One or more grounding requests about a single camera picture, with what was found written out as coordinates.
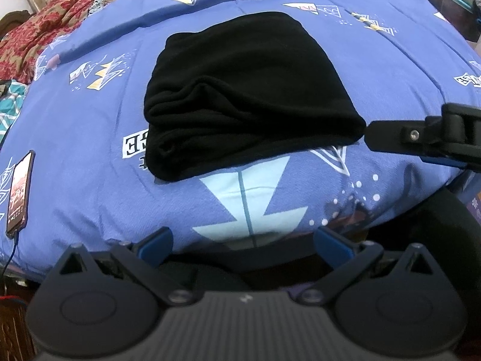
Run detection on black pants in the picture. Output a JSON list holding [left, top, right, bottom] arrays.
[[144, 11, 367, 182]]

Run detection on black smartphone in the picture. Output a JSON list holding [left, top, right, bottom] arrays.
[[6, 150, 36, 238]]

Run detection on dark cloth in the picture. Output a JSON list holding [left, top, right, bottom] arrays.
[[408, 188, 481, 249]]

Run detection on thin phone charging cable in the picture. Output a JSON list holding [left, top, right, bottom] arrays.
[[0, 231, 20, 284]]

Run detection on teal patterned cloth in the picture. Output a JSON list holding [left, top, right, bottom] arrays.
[[0, 79, 31, 147]]

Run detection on blue printed blanket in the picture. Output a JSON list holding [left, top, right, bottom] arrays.
[[0, 0, 481, 282]]

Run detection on red floral cloth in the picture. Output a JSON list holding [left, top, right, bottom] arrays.
[[0, 0, 151, 85]]

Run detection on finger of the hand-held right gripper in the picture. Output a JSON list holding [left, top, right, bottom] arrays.
[[364, 103, 481, 174]]

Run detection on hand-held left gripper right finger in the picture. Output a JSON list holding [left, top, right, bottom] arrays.
[[295, 227, 434, 306]]

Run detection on dark wooden headboard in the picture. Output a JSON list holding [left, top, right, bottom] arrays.
[[0, 9, 31, 44]]

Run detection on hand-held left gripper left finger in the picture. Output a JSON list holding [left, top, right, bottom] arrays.
[[58, 227, 197, 306]]

